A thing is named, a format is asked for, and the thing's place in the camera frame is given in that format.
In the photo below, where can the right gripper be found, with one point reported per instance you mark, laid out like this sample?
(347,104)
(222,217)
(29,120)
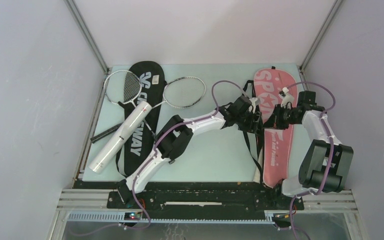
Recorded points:
(276,122)

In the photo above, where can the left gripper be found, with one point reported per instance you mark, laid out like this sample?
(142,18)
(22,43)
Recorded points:
(252,127)

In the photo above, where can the pink sport racket bag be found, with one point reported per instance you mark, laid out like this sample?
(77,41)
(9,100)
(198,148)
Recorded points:
(274,147)

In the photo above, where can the white shuttlecock tube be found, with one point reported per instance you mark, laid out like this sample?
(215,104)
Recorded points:
(119,138)

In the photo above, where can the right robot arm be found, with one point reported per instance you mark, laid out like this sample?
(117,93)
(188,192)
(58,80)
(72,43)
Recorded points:
(326,165)

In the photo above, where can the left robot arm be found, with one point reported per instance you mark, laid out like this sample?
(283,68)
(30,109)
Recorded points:
(173,139)

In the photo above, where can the white racket under pink bag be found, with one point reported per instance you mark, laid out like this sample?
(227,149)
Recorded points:
(182,92)

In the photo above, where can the black racket bag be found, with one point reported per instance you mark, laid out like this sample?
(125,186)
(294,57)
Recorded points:
(139,145)

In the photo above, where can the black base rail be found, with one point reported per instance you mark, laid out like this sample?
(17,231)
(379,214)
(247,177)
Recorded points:
(197,201)

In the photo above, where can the right aluminium frame post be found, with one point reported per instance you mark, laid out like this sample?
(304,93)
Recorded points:
(334,10)

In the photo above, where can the aluminium frame post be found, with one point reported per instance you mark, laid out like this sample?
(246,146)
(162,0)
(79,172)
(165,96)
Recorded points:
(86,33)
(334,10)

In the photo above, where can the left aluminium frame post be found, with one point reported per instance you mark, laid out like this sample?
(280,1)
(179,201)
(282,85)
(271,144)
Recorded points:
(86,33)

